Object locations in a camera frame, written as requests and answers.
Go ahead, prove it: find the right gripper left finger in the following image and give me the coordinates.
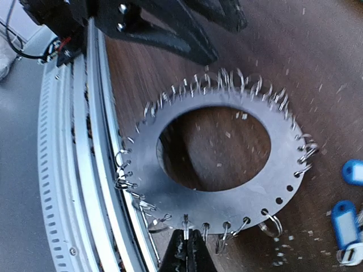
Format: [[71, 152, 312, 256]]
[[159, 229, 187, 272]]

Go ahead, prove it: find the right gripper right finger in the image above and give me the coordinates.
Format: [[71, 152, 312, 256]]
[[187, 229, 217, 272]]

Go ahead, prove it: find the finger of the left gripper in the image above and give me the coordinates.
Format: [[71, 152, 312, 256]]
[[184, 0, 248, 33], [94, 1, 218, 66]]

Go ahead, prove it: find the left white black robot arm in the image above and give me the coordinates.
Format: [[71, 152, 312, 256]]
[[20, 1, 247, 65]]

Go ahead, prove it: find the silver chain of keyrings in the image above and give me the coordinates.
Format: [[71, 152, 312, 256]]
[[113, 66, 320, 254]]

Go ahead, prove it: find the pile of tagged keys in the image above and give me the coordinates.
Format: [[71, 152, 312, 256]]
[[331, 159, 362, 266]]

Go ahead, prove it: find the left green led board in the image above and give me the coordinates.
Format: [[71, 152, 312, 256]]
[[37, 37, 74, 67]]

